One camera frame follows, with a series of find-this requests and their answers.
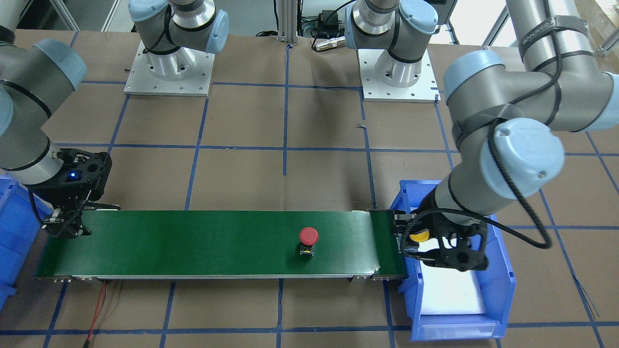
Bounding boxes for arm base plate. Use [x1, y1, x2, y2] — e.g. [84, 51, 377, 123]
[357, 49, 441, 103]
[124, 43, 215, 97]

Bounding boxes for black power adapter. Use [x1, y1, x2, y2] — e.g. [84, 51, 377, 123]
[317, 10, 340, 30]

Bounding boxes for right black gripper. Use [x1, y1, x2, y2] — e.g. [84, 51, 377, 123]
[29, 148, 121, 239]

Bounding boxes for yellow mushroom push button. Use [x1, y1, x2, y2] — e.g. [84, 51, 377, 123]
[409, 230, 430, 243]

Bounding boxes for white foam pad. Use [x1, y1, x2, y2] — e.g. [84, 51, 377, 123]
[420, 262, 486, 315]

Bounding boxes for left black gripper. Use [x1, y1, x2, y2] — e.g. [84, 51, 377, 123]
[393, 212, 489, 272]

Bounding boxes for aluminium frame post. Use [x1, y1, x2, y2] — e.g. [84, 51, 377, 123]
[274, 0, 301, 46]

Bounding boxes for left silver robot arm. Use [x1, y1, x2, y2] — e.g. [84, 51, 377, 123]
[396, 0, 618, 272]

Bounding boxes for green conveyor belt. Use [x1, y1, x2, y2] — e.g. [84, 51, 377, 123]
[35, 211, 406, 280]

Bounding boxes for blue plastic bin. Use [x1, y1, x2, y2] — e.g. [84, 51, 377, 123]
[390, 180, 517, 343]
[0, 174, 40, 309]

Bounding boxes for red mushroom push button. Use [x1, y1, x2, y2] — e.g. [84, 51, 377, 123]
[300, 227, 319, 256]

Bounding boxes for red black conveyor wires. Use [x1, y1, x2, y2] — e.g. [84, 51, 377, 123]
[86, 282, 109, 344]

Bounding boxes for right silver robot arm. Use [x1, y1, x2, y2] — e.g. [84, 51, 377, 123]
[0, 0, 230, 239]

